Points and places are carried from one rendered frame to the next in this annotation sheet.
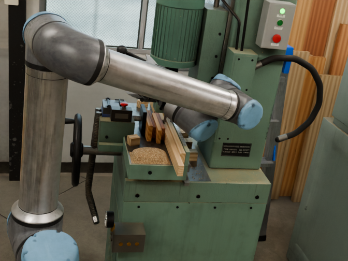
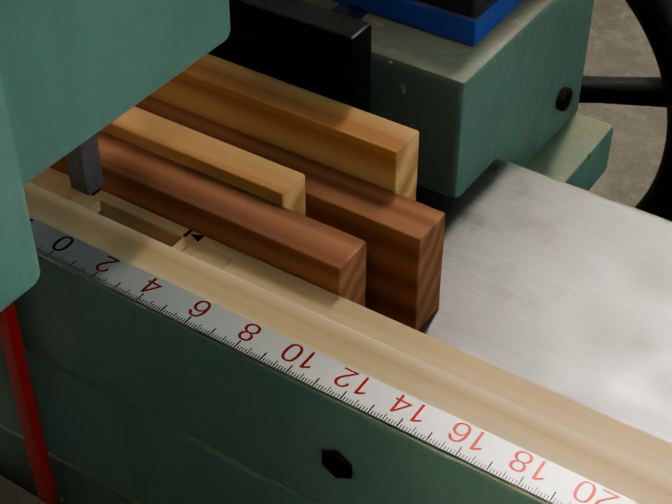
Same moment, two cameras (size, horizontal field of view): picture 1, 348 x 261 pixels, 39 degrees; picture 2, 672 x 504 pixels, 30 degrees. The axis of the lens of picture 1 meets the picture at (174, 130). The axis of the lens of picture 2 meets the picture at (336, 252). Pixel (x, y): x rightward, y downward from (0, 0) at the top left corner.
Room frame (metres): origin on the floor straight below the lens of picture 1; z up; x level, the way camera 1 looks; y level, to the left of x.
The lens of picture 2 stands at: (2.15, -0.15, 1.24)
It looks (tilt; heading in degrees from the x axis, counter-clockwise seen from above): 40 degrees down; 137
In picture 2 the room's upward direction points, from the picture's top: straight up
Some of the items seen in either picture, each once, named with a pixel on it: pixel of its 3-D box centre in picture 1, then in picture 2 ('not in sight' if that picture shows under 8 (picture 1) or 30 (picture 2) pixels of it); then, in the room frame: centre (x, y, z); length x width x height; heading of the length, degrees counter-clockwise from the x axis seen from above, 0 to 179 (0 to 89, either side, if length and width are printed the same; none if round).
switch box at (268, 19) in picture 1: (275, 25); not in sight; (1.76, -0.30, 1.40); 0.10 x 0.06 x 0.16; 104
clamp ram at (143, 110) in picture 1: (135, 118); (310, 63); (1.81, 0.16, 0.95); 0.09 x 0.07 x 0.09; 14
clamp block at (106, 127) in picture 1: (115, 125); (399, 54); (1.79, 0.23, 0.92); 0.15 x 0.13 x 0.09; 14
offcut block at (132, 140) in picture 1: (133, 140); not in sight; (1.68, 0.15, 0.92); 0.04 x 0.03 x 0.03; 127
